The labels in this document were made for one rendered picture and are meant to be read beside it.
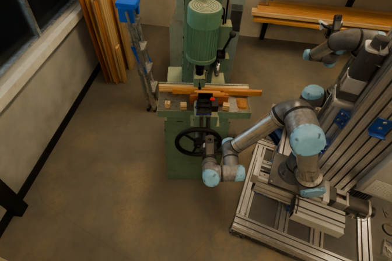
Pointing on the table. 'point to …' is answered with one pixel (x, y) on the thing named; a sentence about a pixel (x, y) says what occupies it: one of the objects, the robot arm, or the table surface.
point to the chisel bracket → (198, 79)
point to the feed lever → (225, 46)
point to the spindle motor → (203, 30)
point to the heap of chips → (241, 103)
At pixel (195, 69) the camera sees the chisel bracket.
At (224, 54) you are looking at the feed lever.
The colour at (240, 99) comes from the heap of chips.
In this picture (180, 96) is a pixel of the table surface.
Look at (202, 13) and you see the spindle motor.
